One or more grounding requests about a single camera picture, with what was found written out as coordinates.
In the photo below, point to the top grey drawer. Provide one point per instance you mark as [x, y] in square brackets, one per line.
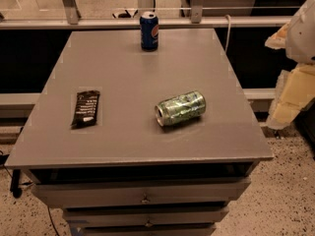
[125, 194]

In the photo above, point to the green soda can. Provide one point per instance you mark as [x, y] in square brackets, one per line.
[181, 108]

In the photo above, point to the bottom grey drawer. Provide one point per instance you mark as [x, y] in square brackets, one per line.
[156, 230]

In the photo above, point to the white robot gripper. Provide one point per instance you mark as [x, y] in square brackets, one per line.
[302, 36]

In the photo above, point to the grey drawer cabinet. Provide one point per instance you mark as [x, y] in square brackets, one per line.
[127, 144]

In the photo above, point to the grey drawer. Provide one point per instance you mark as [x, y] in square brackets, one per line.
[156, 230]
[150, 215]
[125, 194]

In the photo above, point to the black snack packet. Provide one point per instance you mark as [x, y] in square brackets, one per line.
[85, 113]

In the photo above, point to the grey metal rail frame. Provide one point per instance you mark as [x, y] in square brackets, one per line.
[130, 24]

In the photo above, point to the blue Pepsi can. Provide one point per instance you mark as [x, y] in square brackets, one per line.
[149, 31]

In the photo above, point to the middle grey drawer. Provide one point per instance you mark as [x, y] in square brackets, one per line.
[150, 215]

